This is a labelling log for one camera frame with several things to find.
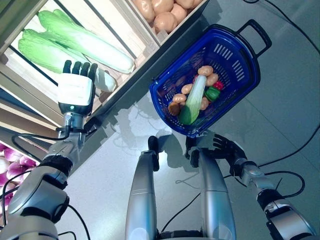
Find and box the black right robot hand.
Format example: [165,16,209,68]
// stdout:
[208,133,248,173]

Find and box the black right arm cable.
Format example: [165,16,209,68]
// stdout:
[257,170,306,200]

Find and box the wooden slatted cabbage crate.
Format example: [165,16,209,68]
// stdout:
[0,0,161,118]

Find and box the green bell pepper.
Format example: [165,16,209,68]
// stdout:
[204,86,222,102]

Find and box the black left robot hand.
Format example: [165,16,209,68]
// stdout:
[56,59,99,117]

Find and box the long black floor cable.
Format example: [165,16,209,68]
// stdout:
[258,0,320,168]

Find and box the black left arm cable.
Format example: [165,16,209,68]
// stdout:
[11,126,98,161]

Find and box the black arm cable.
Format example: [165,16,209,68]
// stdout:
[257,170,306,200]
[11,126,98,161]

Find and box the small orange round vegetable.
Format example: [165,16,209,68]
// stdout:
[167,101,181,116]

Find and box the green white napa cabbage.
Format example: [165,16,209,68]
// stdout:
[37,9,136,75]
[17,28,118,93]
[178,74,208,126]

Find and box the blue plastic shopping basket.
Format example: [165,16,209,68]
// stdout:
[149,19,273,139]

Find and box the wooden potato crate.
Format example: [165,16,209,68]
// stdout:
[124,0,210,47]

